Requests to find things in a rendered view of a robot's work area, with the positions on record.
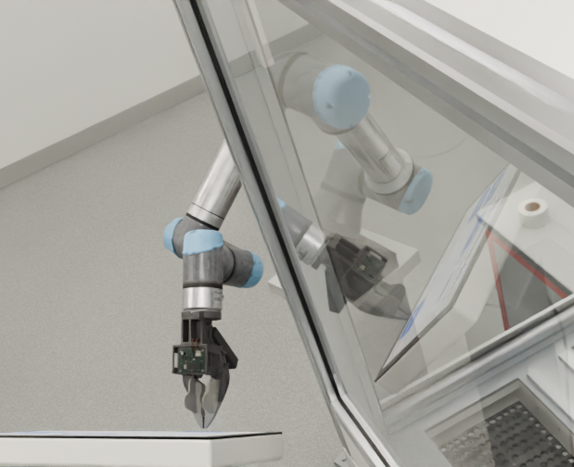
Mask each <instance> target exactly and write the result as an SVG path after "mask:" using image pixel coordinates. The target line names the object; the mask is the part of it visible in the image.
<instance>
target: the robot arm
mask: <svg viewBox="0 0 574 467"><path fill-rule="evenodd" d="M241 186H242V183H241V181H240V178H239V176H238V173H237V171H236V166H235V164H234V161H233V159H232V157H231V154H230V152H229V149H228V146H227V144H226V142H225V140H224V139H223V142H222V144H221V146H220V148H219V150H218V152H217V154H216V156H215V158H214V160H213V161H212V163H211V165H210V168H209V170H208V172H207V174H206V176H205V178H204V180H203V182H202V184H201V186H200V187H199V189H198V192H197V194H196V196H195V198H194V200H193V202H192V204H191V206H190V207H189V209H188V211H187V213H186V214H185V217H184V218H176V219H174V220H172V222H171V223H170V224H168V225H167V227H166V228H165V230H164V233H163V243H164V245H165V247H166V248H167V249H168V250H170V251H171V252H172V253H173V254H175V255H176V256H177V257H178V258H179V259H182V260H183V298H182V310H183V311H185V312H181V344H180V345H172V373H177V374H181V375H182V376H183V383H184V387H185V390H186V392H187V394H186V396H185V397H184V405H185V408H186V409H188V410H190V411H192V413H193V415H194V417H195V420H196V421H197V423H198V425H199V426H200V428H201V429H207V428H208V427H209V426H210V424H211V423H212V421H213V419H214V418H215V416H216V414H217V412H218V410H219V408H220V406H221V404H222V402H223V399H224V396H225V393H226V391H227V388H228V386H229V381H230V373H229V370H230V369H235V368H236V366H237V362H238V358H237V356H236V354H235V353H234V352H233V350H232V349H231V348H230V347H229V345H228V344H227V342H226V341H225V340H224V338H223V336H222V335H221V333H220V332H219V330H218V329H217V328H216V327H212V321H219V320H221V319H222V313H221V312H219V311H221V310H222V309H223V298H224V294H223V285H229V286H234V287H235V288H251V287H253V286H254V285H256V284H257V283H258V282H259V281H260V279H261V277H262V274H263V264H262V261H261V258H260V257H259V256H258V255H257V254H255V253H252V252H250V251H249V250H243V249H240V248H238V247H236V246H233V245H232V244H230V243H228V242H226V241H224V240H223V235H222V234H221V233H220V232H219V230H220V228H221V226H222V224H223V221H224V219H225V217H226V215H227V213H228V211H229V209H230V207H231V206H232V204H233V202H234V200H235V198H236V195H237V193H238V191H239V189H240V188H241ZM174 353H177V368H174ZM203 374H206V375H209V376H210V379H209V381H208V383H207V384H206V385H205V384H203V383H202V382H200V381H199V380H198V378H202V376H203ZM215 379H216V380H215ZM205 392H206V394H205ZM204 394H205V395H204ZM205 410H206V414H205Z"/></svg>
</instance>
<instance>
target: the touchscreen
mask: <svg viewBox="0 0 574 467"><path fill-rule="evenodd" d="M281 434H282V432H263V433H251V434H238V435H213V436H126V435H0V466H36V467H233V466H239V465H246V464H252V463H258V462H264V461H276V460H280V459H281V458H282V435H281Z"/></svg>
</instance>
